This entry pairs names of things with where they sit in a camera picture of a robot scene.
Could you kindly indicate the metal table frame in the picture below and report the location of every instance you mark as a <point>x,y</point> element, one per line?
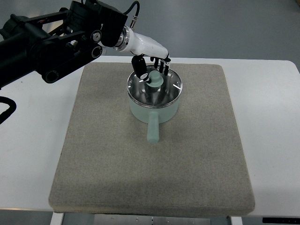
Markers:
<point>105,219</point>

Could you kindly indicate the mint green saucepan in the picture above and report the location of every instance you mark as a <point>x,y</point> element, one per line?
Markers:
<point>150,116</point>

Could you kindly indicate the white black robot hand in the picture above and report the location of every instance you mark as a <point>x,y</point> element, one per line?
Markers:
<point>140,46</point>

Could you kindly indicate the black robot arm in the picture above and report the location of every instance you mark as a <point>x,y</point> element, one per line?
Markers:
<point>57,44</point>

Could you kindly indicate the glass lid with green knob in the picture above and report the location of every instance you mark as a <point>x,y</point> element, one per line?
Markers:
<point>155,97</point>

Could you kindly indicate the beige square mat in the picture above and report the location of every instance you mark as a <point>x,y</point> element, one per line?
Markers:
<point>196,169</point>

